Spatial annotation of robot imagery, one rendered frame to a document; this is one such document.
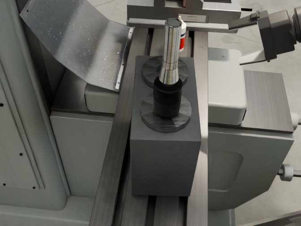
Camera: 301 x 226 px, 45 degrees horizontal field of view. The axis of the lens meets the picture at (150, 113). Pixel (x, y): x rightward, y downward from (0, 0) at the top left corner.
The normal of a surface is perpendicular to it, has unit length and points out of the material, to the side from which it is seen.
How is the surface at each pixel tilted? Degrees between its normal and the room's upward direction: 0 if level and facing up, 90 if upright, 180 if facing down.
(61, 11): 63
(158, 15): 90
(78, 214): 0
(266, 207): 0
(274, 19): 24
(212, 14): 90
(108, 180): 0
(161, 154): 90
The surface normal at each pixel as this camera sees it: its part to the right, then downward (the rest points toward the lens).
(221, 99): 0.02, -0.67
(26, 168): -0.11, 0.72
